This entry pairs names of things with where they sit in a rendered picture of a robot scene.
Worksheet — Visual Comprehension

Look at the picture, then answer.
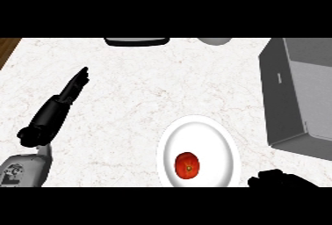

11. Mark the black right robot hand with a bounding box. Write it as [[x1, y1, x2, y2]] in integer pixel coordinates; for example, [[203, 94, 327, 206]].
[[246, 169, 320, 188]]

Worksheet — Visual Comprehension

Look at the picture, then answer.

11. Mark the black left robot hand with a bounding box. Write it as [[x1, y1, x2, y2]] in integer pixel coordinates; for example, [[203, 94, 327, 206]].
[[16, 66, 91, 149]]

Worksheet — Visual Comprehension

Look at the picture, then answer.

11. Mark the white round plate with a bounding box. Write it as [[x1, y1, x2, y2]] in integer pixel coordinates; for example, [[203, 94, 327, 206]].
[[154, 114, 240, 188]]

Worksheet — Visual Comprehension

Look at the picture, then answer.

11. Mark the red-orange round squash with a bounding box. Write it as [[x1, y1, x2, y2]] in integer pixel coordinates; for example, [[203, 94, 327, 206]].
[[174, 151, 200, 179]]

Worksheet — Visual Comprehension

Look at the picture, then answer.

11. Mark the grey open box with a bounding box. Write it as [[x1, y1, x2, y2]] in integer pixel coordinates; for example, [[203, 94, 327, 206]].
[[258, 38, 332, 162]]

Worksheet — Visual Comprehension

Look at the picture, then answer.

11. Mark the pale grey round object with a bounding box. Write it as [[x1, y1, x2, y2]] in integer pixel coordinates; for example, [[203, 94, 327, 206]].
[[197, 38, 233, 47]]

